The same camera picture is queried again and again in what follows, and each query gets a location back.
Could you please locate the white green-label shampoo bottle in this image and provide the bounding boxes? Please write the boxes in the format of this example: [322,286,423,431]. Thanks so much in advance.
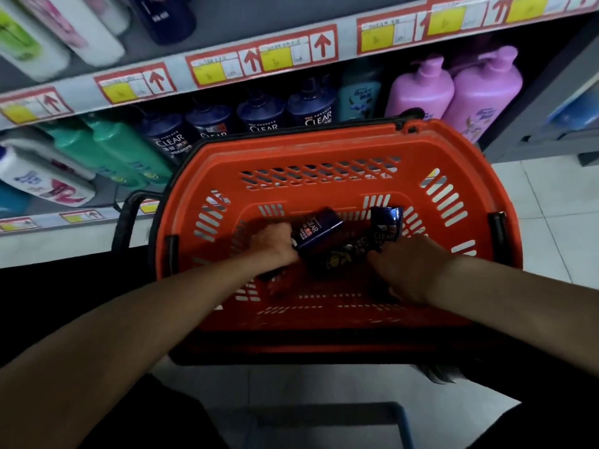
[0,4,71,84]

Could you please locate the person's right grey shoe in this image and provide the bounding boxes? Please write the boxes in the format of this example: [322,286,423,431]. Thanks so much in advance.
[416,364,469,385]

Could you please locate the person's left forearm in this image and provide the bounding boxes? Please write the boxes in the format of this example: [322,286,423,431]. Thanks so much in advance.
[0,249,281,449]

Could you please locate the white pump bottle blue cap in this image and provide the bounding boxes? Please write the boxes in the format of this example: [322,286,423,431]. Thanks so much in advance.
[0,144,97,209]

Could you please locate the small teal bottle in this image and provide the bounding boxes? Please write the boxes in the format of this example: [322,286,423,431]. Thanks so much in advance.
[338,60,384,122]

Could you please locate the white blue tube bottle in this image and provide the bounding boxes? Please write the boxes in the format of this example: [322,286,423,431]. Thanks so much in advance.
[545,84,599,132]

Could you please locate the navy green Clear bottle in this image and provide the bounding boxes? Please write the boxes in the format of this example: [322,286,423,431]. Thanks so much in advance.
[311,236,373,279]
[368,205,404,302]

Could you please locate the blue plastic stool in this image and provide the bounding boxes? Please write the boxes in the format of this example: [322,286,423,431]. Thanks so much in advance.
[243,402,415,449]

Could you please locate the person's left hand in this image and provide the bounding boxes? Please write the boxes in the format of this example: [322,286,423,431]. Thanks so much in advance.
[248,221,301,271]

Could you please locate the orange shopping basket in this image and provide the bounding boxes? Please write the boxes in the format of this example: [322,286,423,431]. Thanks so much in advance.
[111,107,524,366]

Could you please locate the white pink-label shampoo bottle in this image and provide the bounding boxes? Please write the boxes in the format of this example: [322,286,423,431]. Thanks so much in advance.
[79,0,132,36]
[14,0,126,69]

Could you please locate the navy round bottle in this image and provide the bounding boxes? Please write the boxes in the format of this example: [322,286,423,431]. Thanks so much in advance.
[286,77,339,127]
[135,109,197,167]
[185,102,233,138]
[236,90,286,133]

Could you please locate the person's black trousers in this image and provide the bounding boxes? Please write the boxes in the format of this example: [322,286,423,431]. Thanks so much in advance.
[0,249,599,449]

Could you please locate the person's right hand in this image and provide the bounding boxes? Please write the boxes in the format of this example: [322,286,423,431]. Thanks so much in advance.
[367,236,454,307]

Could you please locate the grey end rack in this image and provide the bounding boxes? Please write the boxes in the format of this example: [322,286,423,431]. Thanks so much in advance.
[482,22,599,167]

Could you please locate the purple pump bottle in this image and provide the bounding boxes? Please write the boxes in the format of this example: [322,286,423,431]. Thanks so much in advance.
[442,45,524,145]
[384,53,455,121]

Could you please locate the grey metal store shelving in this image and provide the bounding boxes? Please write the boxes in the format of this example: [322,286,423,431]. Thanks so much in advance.
[0,0,599,234]

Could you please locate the grey store shelf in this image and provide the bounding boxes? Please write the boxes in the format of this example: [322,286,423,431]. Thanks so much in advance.
[0,0,599,237]

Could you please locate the person's right forearm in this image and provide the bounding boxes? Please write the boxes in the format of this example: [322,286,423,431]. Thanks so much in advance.
[428,254,599,377]

